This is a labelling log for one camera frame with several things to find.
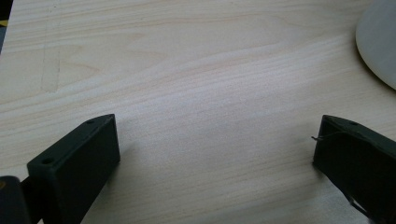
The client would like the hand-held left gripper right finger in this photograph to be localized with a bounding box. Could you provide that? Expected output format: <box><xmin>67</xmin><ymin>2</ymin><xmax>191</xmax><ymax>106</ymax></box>
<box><xmin>312</xmin><ymin>114</ymin><xmax>396</xmax><ymax>224</ymax></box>

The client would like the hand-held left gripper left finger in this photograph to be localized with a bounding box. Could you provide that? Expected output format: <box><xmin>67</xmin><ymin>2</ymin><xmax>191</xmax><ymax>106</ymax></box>
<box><xmin>27</xmin><ymin>113</ymin><xmax>121</xmax><ymax>224</ymax></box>

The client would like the white cup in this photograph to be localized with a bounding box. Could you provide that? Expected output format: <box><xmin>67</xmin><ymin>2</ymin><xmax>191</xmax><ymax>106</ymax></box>
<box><xmin>355</xmin><ymin>0</ymin><xmax>396</xmax><ymax>91</ymax></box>

